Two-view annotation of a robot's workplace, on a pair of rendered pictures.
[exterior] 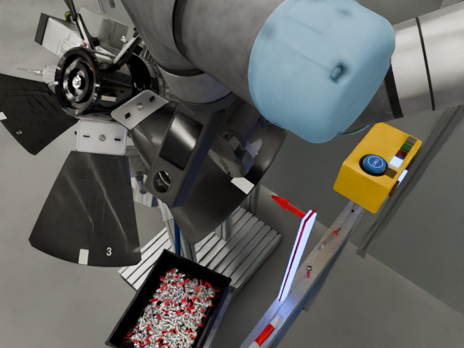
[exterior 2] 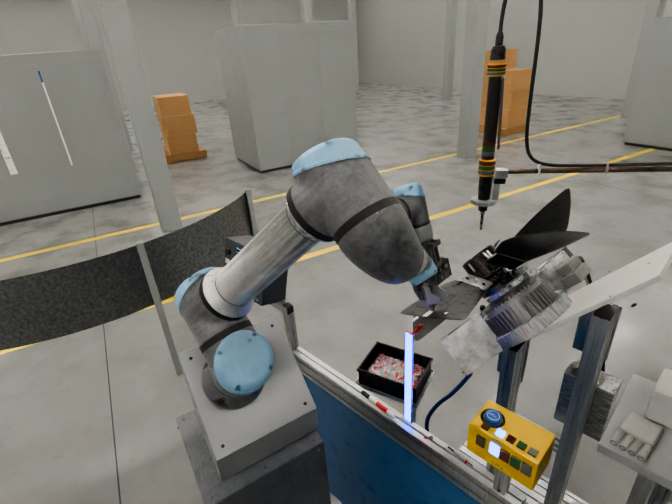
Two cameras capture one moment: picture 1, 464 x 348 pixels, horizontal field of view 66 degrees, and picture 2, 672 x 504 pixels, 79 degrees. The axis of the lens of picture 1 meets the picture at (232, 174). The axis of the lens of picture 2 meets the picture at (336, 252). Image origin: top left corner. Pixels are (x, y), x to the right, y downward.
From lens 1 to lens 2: 105 cm
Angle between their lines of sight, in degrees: 73
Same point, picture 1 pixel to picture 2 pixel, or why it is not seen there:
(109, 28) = (567, 272)
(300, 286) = (418, 434)
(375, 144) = (518, 424)
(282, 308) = (400, 422)
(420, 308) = not seen: outside the picture
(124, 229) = (430, 324)
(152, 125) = (461, 285)
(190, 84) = not seen: hidden behind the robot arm
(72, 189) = not seen: hidden behind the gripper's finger
